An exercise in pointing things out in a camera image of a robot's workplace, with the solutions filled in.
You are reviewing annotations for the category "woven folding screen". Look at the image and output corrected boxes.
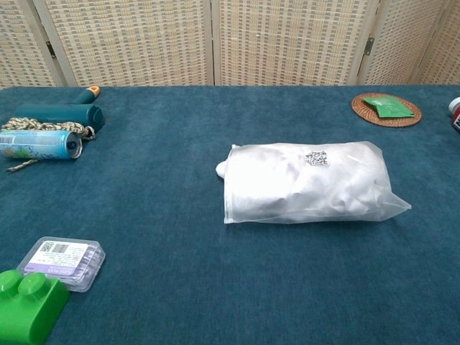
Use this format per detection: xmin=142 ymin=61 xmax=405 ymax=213
xmin=0 ymin=0 xmax=460 ymax=88

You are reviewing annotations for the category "clear box purple label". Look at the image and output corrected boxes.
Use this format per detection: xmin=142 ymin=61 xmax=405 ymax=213
xmin=16 ymin=236 xmax=106 ymax=293

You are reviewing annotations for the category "translucent plastic bag QR label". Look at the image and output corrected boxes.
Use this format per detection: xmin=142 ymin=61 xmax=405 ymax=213
xmin=214 ymin=140 xmax=413 ymax=226

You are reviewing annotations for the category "braided beige rope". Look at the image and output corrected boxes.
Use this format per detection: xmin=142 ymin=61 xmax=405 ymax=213
xmin=1 ymin=117 xmax=96 ymax=173

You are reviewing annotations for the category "blue carpet table cover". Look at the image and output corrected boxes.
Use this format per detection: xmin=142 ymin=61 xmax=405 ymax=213
xmin=0 ymin=85 xmax=460 ymax=345

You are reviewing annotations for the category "green toy building block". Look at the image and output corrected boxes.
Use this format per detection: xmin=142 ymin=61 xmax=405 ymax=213
xmin=0 ymin=269 xmax=70 ymax=345

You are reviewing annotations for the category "teal lint roller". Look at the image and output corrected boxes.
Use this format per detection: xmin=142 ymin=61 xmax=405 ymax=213
xmin=14 ymin=86 xmax=106 ymax=132

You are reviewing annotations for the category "green foil packet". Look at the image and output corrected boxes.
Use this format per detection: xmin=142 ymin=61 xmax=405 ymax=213
xmin=362 ymin=93 xmax=415 ymax=119

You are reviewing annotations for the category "light blue beverage can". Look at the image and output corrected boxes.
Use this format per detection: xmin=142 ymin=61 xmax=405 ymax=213
xmin=0 ymin=129 xmax=84 ymax=160

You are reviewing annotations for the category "white cloth garment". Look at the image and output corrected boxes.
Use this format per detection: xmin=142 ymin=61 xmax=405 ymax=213
xmin=214 ymin=142 xmax=396 ymax=221

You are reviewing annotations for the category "round woven rattan coaster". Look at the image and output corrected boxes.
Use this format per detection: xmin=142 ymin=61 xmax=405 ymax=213
xmin=351 ymin=93 xmax=423 ymax=128

